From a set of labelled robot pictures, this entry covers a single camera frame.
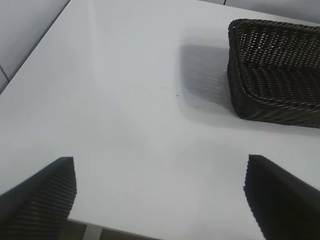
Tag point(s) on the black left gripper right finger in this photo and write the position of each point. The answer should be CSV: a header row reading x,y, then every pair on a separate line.
x,y
282,200

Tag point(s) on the dark brown woven basket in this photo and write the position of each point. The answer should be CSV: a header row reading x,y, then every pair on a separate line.
x,y
277,82

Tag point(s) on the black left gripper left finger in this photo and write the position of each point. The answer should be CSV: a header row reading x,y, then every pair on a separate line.
x,y
37,200

